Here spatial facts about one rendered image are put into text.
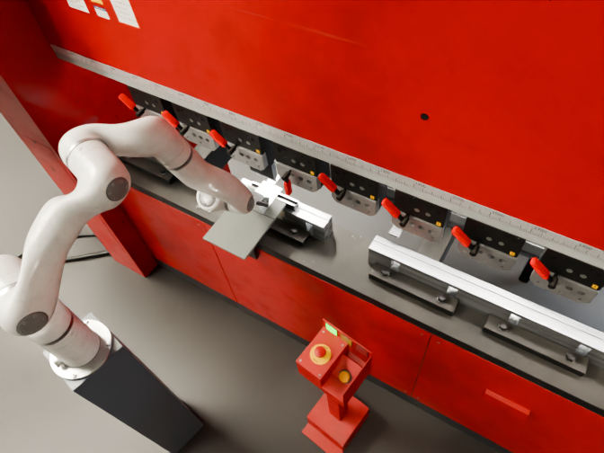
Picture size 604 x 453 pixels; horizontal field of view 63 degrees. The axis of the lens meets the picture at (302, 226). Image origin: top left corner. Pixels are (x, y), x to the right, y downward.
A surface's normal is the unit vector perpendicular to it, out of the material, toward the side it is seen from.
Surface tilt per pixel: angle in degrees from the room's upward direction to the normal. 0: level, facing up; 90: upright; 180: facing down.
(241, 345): 0
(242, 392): 0
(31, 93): 90
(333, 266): 0
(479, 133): 90
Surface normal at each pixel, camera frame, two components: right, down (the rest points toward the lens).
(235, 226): -0.09, -0.57
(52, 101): 0.85, 0.38
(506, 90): -0.52, 0.73
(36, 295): 0.81, 0.10
